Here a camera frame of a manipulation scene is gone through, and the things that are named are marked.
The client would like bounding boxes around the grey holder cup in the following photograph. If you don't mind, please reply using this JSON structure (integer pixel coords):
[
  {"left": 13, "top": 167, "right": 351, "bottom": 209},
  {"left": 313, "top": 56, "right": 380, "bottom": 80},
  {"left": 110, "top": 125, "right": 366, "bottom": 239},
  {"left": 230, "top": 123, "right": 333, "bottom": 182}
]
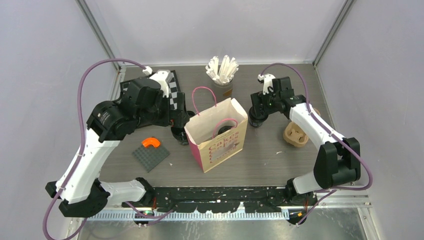
[{"left": 212, "top": 81, "right": 233, "bottom": 99}]

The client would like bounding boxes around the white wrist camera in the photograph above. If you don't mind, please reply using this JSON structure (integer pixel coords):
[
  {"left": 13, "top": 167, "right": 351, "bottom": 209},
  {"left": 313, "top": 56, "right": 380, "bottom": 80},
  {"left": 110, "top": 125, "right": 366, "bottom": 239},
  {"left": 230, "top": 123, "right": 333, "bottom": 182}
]
[
  {"left": 257, "top": 73, "right": 275, "bottom": 95},
  {"left": 142, "top": 66, "right": 174, "bottom": 98}
]

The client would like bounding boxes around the single black cup lid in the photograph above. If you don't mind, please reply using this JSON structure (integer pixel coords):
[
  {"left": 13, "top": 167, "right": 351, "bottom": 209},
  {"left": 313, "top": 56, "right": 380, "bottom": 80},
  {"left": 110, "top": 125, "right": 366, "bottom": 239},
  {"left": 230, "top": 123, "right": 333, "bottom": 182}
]
[{"left": 218, "top": 125, "right": 233, "bottom": 135}]

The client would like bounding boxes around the white wrapped stirrers bundle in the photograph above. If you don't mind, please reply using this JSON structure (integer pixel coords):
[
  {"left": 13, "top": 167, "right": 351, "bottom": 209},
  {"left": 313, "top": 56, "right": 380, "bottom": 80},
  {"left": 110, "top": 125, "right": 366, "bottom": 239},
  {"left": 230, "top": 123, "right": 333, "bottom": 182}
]
[{"left": 205, "top": 55, "right": 239, "bottom": 86}]

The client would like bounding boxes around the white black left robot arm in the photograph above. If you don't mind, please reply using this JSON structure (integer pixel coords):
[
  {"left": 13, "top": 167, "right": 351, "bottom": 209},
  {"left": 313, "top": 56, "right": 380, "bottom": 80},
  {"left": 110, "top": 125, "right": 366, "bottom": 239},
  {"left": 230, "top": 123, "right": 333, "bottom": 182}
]
[{"left": 45, "top": 77, "right": 190, "bottom": 218}]

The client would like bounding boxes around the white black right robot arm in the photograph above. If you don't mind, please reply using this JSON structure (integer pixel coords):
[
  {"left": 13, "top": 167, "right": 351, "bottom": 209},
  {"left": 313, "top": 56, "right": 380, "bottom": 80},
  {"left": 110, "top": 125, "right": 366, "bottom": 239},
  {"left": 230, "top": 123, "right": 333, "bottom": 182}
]
[{"left": 248, "top": 74, "right": 361, "bottom": 205}]

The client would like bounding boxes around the orange curved pipe piece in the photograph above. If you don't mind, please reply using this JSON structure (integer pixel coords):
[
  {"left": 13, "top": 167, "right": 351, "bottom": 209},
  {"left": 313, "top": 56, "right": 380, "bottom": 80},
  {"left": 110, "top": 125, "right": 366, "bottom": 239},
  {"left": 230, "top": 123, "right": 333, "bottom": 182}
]
[{"left": 141, "top": 137, "right": 161, "bottom": 148}]

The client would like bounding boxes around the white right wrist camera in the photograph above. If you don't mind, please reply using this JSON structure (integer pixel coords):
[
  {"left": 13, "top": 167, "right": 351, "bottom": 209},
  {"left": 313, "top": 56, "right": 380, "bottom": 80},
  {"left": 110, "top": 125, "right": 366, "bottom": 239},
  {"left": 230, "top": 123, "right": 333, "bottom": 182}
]
[{"left": 257, "top": 73, "right": 275, "bottom": 95}]

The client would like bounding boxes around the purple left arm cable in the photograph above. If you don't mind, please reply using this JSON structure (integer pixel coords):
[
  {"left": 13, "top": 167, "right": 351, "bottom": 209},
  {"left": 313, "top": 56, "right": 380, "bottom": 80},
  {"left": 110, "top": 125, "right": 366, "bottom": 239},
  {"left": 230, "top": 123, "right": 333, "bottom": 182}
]
[{"left": 43, "top": 58, "right": 176, "bottom": 240}]

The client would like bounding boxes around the pink cakes paper bag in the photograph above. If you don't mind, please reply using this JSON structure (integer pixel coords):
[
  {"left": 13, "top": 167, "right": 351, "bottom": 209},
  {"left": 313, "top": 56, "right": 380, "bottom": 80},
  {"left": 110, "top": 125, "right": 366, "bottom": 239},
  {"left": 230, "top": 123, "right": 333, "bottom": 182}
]
[{"left": 184, "top": 86, "right": 248, "bottom": 173}]

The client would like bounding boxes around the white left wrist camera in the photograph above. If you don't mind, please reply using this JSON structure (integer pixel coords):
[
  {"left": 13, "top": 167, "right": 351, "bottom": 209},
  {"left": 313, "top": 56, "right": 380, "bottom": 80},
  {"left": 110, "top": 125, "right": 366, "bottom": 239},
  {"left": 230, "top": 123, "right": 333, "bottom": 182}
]
[{"left": 142, "top": 66, "right": 174, "bottom": 98}]

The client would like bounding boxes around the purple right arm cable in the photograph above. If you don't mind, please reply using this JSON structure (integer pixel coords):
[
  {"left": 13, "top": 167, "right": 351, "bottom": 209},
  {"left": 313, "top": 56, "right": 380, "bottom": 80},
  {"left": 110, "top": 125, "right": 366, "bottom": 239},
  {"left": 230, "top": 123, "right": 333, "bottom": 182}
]
[{"left": 259, "top": 62, "right": 374, "bottom": 228}]

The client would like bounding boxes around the black cup stack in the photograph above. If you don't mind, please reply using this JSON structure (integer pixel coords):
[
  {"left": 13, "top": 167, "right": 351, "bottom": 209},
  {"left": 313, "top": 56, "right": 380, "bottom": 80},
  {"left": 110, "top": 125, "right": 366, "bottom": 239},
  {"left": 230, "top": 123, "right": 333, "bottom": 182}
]
[{"left": 170, "top": 127, "right": 189, "bottom": 146}]

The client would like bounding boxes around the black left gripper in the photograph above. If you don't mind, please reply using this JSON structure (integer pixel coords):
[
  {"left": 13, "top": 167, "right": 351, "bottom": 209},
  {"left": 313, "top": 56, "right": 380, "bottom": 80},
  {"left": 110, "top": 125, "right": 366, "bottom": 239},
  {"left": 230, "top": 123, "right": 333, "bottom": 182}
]
[{"left": 136, "top": 91, "right": 189, "bottom": 128}]

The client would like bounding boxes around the black white chessboard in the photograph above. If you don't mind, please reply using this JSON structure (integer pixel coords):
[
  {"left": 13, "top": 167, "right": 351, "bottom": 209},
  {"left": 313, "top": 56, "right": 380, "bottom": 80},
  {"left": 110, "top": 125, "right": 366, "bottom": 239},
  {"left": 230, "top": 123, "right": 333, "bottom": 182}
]
[{"left": 120, "top": 70, "right": 181, "bottom": 110}]

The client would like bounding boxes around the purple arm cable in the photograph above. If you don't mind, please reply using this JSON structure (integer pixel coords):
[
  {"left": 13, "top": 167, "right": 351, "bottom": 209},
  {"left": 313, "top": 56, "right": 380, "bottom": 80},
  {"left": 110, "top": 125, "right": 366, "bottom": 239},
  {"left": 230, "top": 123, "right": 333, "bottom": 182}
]
[
  {"left": 43, "top": 58, "right": 176, "bottom": 240},
  {"left": 259, "top": 62, "right": 374, "bottom": 228}
]

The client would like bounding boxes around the grey studded baseplate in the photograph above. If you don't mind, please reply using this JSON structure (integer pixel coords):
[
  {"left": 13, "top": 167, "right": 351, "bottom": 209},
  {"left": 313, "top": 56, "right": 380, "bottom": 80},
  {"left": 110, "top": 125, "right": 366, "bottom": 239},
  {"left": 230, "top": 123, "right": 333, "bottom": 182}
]
[{"left": 131, "top": 145, "right": 170, "bottom": 173}]

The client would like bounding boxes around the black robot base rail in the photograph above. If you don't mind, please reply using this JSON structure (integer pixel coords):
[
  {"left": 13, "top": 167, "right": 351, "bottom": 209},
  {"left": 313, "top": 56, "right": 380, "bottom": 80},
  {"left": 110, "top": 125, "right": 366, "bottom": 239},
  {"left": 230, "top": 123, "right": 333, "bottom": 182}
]
[{"left": 130, "top": 186, "right": 318, "bottom": 214}]

